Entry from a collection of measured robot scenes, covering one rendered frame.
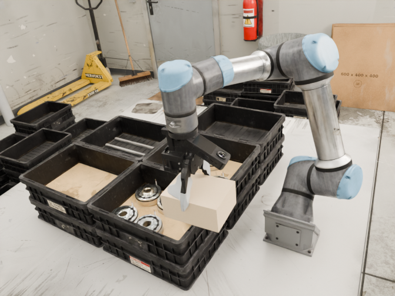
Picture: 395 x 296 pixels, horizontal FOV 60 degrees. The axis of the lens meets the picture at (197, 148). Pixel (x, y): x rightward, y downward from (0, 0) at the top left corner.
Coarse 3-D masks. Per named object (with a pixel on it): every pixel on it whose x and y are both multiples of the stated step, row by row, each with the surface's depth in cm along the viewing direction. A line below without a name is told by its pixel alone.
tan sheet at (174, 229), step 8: (128, 200) 134; (136, 208) 129; (144, 208) 129; (152, 208) 128; (160, 216) 124; (168, 224) 120; (176, 224) 120; (184, 224) 119; (168, 232) 117; (176, 232) 117; (184, 232) 116
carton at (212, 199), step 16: (176, 176) 95; (192, 176) 94; (208, 176) 93; (192, 192) 88; (208, 192) 87; (224, 192) 87; (176, 208) 88; (192, 208) 85; (208, 208) 83; (224, 208) 86; (192, 224) 89; (208, 224) 86
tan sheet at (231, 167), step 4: (228, 164) 148; (232, 164) 148; (236, 164) 147; (240, 164) 147; (224, 168) 146; (228, 168) 146; (232, 168) 145; (236, 168) 145; (196, 172) 145; (200, 172) 145; (212, 172) 144; (216, 172) 144; (220, 172) 144; (224, 172) 143; (228, 172) 143; (232, 172) 143; (228, 176) 141
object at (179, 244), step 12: (132, 168) 135; (156, 168) 133; (120, 180) 129; (108, 216) 112; (132, 228) 108; (144, 228) 106; (192, 228) 103; (156, 240) 104; (168, 240) 100; (180, 240) 100
